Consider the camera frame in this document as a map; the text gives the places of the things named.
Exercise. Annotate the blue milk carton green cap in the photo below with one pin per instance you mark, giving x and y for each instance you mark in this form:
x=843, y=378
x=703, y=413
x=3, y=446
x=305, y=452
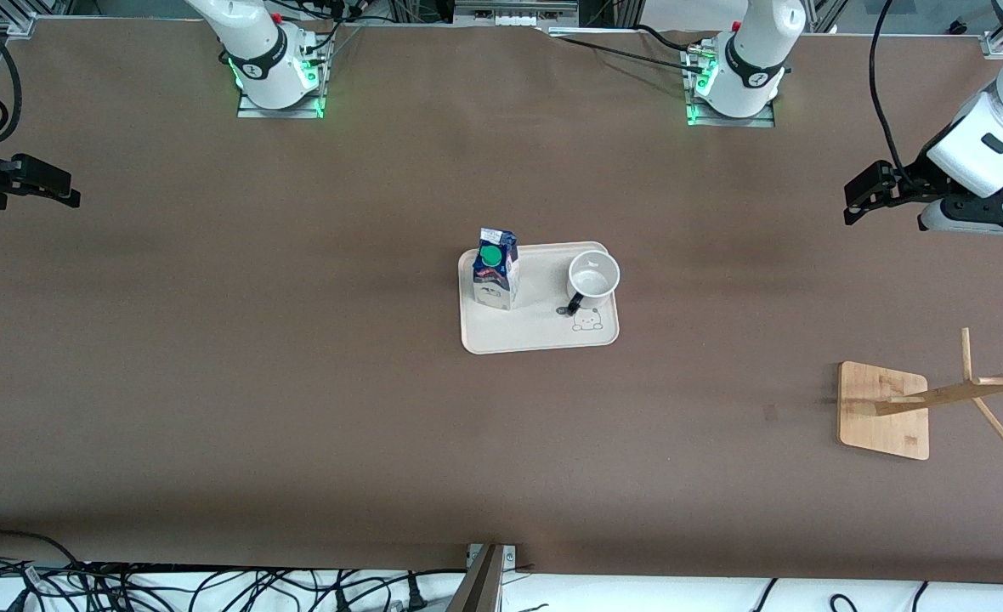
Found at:
x=497, y=285

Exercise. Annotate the small metal post bracket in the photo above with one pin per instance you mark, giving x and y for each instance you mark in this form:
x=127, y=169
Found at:
x=511, y=557

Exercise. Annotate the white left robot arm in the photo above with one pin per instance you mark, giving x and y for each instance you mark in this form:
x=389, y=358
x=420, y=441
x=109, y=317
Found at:
x=752, y=51

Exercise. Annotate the white power strip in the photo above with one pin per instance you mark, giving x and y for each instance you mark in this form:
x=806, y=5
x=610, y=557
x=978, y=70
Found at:
x=514, y=15

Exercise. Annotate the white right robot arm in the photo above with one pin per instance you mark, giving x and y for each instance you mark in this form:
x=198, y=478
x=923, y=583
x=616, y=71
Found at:
x=268, y=59

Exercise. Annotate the aluminium camera post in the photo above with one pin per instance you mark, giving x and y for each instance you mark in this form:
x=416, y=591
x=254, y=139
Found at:
x=480, y=586

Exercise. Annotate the wooden cup rack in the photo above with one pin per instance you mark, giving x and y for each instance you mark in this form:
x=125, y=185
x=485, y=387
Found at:
x=884, y=425

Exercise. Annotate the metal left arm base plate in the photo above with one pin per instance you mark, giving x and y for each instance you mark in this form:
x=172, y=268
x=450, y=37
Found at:
x=765, y=121

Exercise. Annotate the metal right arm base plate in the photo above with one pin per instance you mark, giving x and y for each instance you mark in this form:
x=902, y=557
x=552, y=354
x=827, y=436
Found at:
x=251, y=111

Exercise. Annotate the cream tray with rabbit print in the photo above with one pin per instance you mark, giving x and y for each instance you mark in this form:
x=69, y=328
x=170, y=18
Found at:
x=544, y=327

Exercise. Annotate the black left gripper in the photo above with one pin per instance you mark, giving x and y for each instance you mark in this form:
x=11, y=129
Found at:
x=911, y=181

